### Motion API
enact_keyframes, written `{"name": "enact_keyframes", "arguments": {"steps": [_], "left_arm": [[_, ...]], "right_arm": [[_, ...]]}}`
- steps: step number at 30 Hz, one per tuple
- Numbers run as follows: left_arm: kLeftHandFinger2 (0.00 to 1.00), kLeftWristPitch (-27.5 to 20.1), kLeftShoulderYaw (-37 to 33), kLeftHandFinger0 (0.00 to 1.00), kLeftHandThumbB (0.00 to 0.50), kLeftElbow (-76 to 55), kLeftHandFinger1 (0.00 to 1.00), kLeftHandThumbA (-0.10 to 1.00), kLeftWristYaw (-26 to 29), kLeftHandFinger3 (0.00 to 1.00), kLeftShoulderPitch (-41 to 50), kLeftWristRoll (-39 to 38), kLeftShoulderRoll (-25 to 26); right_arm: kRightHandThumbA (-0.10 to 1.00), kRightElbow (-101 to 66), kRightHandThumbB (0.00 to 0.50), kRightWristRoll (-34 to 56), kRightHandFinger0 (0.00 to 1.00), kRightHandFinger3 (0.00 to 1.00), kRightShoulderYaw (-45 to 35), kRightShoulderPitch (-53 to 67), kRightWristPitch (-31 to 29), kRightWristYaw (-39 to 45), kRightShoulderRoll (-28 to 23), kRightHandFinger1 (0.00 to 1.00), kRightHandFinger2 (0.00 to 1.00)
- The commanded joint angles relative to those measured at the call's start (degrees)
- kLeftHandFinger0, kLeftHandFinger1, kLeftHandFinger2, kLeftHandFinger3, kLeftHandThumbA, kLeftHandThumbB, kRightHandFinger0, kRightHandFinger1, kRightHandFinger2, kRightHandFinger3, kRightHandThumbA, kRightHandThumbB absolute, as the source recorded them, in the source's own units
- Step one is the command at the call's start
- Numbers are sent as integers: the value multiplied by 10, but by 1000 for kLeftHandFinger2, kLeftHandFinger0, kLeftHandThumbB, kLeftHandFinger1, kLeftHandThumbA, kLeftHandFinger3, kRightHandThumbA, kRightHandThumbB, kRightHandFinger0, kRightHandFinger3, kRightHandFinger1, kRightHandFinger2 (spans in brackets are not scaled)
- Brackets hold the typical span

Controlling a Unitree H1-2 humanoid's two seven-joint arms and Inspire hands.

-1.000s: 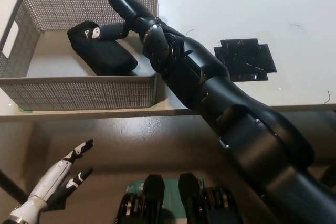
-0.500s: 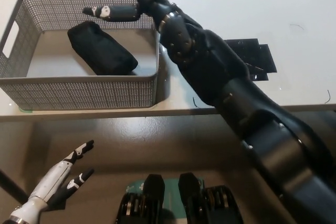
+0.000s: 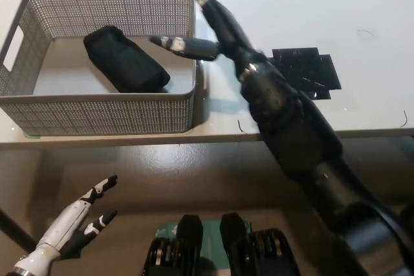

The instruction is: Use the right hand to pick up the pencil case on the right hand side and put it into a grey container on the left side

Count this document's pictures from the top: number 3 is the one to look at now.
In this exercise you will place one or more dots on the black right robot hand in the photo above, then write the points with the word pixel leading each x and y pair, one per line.
pixel 229 33

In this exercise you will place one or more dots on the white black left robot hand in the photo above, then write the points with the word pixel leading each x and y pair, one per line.
pixel 63 224

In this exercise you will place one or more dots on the black fabric pencil case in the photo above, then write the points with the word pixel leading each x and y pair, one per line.
pixel 126 59

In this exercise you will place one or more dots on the black table leg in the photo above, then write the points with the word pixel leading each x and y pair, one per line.
pixel 16 229

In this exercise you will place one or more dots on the black tape patch on table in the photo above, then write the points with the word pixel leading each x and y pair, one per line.
pixel 307 66

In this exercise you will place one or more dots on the green tape strip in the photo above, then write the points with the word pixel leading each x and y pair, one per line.
pixel 32 135

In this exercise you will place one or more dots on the grey perforated plastic basket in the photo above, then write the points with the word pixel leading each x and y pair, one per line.
pixel 97 114

